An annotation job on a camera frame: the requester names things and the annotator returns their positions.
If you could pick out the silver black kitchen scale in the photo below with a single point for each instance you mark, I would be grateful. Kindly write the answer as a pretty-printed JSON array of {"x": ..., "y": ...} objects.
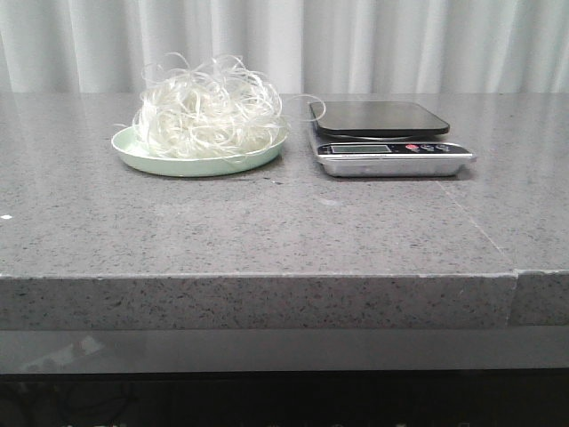
[{"x": 383, "y": 139}]

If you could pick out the light green round plate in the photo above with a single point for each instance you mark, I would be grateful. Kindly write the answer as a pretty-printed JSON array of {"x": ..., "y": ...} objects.
[{"x": 136, "y": 156}]

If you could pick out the white pleated curtain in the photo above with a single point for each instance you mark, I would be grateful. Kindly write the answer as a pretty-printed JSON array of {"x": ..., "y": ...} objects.
[{"x": 303, "y": 46}]

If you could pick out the white vermicelli noodle bundle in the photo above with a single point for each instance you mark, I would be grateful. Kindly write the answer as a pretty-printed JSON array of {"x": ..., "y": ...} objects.
[{"x": 219, "y": 108}]

